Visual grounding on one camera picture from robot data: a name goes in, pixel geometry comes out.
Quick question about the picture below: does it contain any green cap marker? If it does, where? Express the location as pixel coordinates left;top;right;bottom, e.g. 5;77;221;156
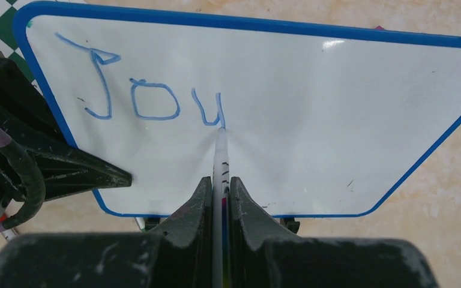
134;217;146;232

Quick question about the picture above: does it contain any blue framed whiteboard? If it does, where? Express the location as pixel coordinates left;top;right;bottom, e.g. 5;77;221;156
13;1;461;218

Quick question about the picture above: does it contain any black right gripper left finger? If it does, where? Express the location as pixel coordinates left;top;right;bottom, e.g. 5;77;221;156
0;176;212;287

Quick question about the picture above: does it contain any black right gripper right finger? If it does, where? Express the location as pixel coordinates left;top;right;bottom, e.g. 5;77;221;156
229;177;438;287

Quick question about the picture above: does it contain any green white chessboard mat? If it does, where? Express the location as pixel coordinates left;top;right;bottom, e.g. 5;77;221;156
0;0;40;90

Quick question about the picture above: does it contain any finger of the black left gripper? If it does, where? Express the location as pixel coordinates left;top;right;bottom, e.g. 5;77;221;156
0;52;66;143
0;105;132;209

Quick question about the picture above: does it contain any blue marker pen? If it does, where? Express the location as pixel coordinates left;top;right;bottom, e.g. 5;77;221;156
212;128;230;287

